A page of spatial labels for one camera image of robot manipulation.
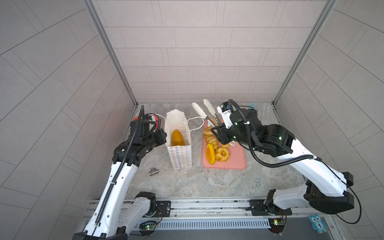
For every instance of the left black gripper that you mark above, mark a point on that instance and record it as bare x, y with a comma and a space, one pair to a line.
161, 139

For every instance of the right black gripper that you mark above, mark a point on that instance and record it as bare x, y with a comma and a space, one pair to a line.
221, 132

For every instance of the white paper bag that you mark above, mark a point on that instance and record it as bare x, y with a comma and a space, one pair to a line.
180, 156

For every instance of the long baguette bread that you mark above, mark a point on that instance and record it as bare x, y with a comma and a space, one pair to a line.
177, 138

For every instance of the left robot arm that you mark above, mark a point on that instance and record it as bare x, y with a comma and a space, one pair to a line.
120, 180

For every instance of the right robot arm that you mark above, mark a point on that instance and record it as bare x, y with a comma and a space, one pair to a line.
273, 146

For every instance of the small ridged bread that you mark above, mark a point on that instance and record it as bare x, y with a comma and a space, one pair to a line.
211, 139

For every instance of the ridged spiral bread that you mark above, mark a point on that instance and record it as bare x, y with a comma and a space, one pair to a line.
225, 145

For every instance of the orange oval bread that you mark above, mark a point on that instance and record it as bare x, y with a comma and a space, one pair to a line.
210, 154

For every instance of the small metal fitting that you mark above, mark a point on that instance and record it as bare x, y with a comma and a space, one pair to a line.
153, 171

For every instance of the pink tray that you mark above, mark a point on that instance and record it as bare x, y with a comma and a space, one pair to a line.
236, 161

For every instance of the blue owl number tag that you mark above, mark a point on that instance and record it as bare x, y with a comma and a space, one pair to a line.
317, 224

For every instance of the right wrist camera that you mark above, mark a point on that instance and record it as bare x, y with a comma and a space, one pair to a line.
225, 111

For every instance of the braided ring bread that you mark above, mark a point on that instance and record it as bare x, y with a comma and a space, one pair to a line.
207, 131

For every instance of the bundt ring bread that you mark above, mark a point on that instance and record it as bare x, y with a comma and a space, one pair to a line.
222, 154

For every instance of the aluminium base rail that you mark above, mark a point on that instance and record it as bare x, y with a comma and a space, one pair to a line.
210, 214

